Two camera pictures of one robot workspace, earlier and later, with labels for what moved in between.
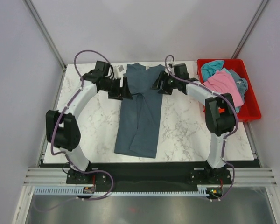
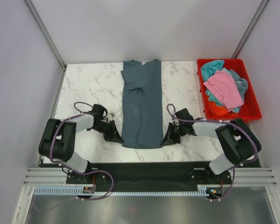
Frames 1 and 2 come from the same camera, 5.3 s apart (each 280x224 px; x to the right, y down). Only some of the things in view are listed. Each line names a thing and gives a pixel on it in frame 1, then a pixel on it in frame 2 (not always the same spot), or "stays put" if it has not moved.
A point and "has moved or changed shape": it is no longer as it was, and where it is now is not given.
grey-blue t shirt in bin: x=242 y=83 stays put
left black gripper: x=120 y=93 -> x=114 y=135
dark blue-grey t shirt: x=139 y=119 has moved or changed shape
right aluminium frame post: x=249 y=30 stays put
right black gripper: x=163 y=77 -> x=170 y=139
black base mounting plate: x=150 y=173 stays put
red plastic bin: x=250 y=109 stays put
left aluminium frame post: x=38 y=21 stays put
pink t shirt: x=222 y=82 stays put
